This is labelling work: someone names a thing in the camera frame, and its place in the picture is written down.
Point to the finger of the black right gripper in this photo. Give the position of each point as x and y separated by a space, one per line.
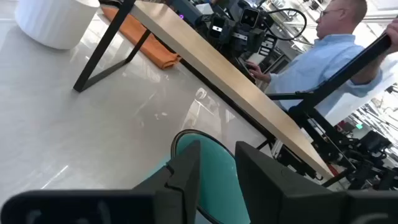
217 27
241 41

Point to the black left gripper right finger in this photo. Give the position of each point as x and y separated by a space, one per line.
273 193

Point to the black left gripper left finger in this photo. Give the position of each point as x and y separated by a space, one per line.
183 174

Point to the tall teal cup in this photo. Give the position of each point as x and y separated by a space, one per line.
217 174

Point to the person's hand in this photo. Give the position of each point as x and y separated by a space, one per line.
255 71
393 34

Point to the person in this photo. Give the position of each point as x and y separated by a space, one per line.
320 62

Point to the orange folded cloth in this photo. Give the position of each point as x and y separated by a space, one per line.
149 46

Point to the white ceramic mug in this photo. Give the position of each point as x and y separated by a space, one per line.
53 21

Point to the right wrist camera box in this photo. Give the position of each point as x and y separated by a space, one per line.
249 17

